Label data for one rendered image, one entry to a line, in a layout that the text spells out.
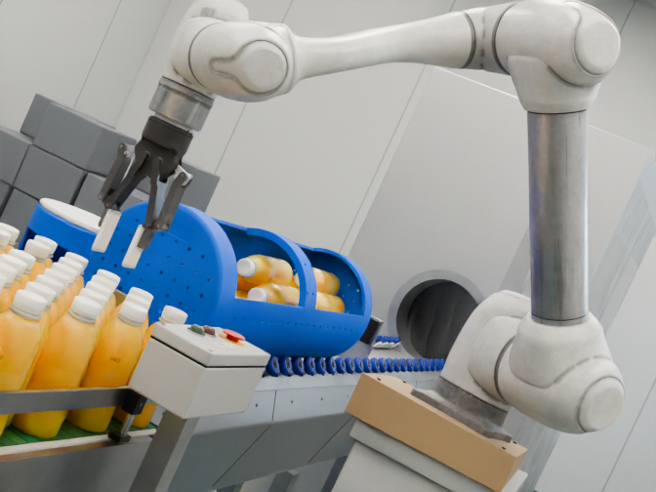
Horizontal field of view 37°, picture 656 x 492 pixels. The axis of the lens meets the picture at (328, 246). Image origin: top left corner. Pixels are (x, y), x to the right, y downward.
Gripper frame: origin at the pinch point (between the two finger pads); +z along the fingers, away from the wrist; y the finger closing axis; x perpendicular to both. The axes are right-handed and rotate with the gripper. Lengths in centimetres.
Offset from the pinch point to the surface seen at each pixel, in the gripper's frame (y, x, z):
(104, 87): 371, -480, -23
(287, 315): -9, -56, 6
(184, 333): -21.8, 9.5, 5.9
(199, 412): -28.3, 8.2, 15.0
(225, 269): -6.6, -24.5, -0.4
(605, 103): 38, -537, -152
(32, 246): 13.5, 1.8, 7.1
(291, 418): -8, -86, 32
